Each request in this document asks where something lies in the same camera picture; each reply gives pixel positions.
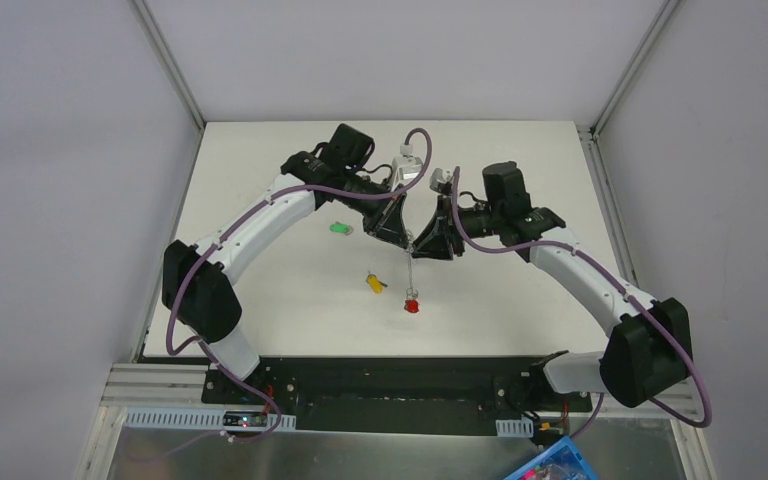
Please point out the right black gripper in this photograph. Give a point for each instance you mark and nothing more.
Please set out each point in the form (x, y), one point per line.
(446, 223)

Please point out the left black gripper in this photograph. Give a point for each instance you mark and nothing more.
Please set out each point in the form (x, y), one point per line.
(383, 212)

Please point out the yellow tagged key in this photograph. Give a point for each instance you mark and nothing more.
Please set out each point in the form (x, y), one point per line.
(375, 283)

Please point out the red tagged key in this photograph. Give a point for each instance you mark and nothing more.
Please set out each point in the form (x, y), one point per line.
(411, 306)

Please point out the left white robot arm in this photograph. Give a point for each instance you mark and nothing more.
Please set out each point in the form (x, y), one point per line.
(198, 278)

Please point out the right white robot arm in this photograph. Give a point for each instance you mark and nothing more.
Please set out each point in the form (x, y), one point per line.
(649, 342)

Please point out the green tagged key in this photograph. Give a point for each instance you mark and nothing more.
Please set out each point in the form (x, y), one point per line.
(341, 228)

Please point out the blue plastic bin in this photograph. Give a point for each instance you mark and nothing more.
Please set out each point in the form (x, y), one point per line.
(563, 460)

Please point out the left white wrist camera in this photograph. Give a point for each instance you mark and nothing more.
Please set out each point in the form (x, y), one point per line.
(404, 169)

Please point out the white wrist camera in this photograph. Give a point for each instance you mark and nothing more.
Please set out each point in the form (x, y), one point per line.
(404, 169)
(441, 181)

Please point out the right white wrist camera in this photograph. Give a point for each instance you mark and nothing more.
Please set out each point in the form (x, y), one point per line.
(441, 181)

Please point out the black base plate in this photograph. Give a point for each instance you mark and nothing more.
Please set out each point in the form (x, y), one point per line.
(460, 396)

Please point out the aluminium frame rail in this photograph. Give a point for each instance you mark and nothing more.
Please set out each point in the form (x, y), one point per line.
(166, 59)

